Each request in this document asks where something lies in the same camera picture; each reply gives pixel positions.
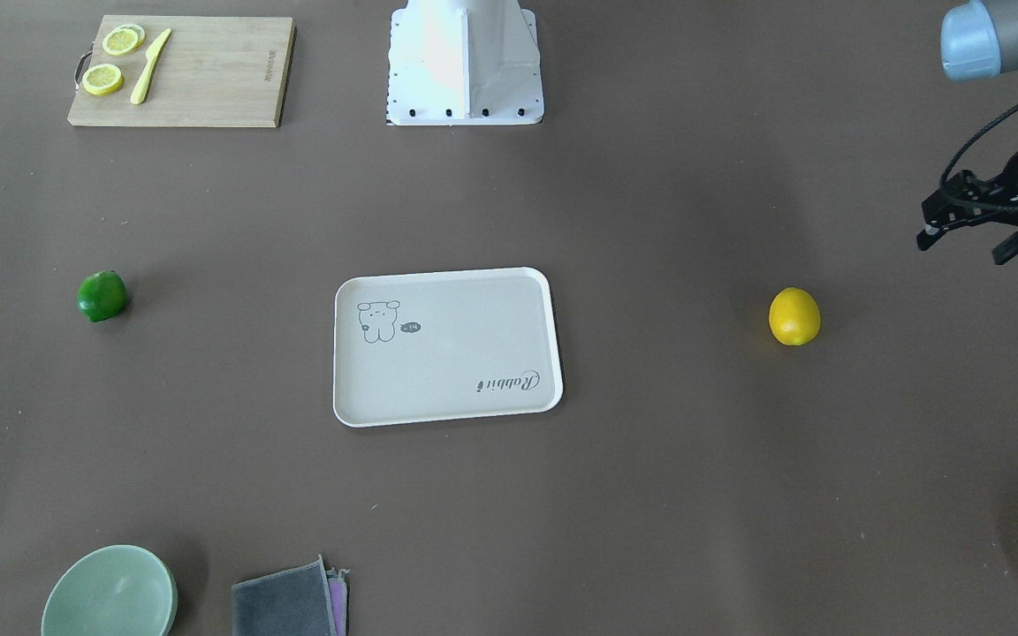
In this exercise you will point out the yellow lemon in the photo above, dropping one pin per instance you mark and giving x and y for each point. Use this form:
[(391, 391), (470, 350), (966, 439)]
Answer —
[(794, 317)]

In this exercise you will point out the green lime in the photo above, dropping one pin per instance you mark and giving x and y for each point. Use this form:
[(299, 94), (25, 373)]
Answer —
[(102, 296)]

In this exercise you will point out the white rabbit print tray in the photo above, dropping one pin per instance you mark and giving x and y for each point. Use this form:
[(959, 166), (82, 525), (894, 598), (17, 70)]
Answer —
[(443, 346)]

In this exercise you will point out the purple cloth underneath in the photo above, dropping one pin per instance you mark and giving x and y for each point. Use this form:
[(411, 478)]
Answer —
[(339, 595)]

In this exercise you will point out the grey folded cloth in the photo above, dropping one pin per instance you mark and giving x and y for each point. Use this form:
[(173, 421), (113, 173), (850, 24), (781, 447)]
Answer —
[(291, 602)]

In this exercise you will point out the bamboo cutting board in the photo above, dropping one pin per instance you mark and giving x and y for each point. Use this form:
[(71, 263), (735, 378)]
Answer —
[(213, 72)]

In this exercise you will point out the yellow plastic knife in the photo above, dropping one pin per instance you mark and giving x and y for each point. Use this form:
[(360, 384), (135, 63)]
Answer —
[(143, 84)]

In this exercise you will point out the upper lemon slice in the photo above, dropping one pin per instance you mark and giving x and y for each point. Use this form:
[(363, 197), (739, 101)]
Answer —
[(123, 39)]

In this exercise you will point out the lemon slice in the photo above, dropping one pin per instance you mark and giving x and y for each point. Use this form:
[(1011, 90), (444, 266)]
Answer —
[(123, 39), (102, 79)]

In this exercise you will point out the lower lemon slice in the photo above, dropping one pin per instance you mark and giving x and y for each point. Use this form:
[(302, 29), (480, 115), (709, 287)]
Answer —
[(102, 79)]

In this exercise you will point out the mint green bowl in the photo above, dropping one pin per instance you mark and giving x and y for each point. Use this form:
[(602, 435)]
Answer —
[(114, 590)]

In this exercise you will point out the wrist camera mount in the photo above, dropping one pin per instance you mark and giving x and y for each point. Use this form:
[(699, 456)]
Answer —
[(964, 201)]

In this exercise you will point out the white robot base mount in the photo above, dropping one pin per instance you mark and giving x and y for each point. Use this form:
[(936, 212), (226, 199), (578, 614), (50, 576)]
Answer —
[(454, 63)]

